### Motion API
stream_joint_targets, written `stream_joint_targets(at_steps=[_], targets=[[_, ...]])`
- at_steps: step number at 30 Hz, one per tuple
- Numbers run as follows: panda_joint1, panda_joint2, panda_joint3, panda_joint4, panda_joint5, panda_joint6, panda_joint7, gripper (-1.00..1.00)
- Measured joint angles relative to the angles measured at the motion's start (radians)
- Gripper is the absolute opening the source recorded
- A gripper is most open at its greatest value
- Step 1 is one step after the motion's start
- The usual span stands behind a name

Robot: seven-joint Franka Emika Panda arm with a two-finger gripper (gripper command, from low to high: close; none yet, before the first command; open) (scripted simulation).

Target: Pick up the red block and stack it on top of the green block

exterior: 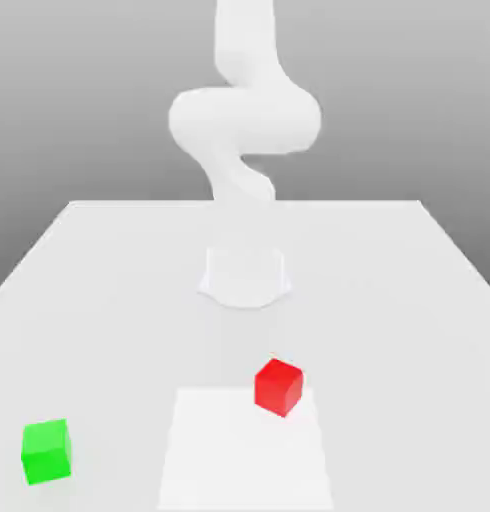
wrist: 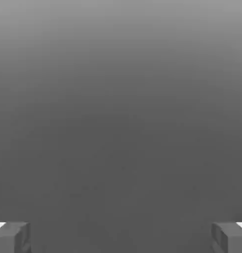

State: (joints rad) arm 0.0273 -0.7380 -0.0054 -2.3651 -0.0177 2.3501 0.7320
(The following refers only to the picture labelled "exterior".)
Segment small red cube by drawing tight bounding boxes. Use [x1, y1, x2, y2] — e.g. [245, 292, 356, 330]
[253, 357, 305, 419]

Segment small green cube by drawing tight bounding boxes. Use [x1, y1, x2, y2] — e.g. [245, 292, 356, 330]
[20, 417, 73, 487]

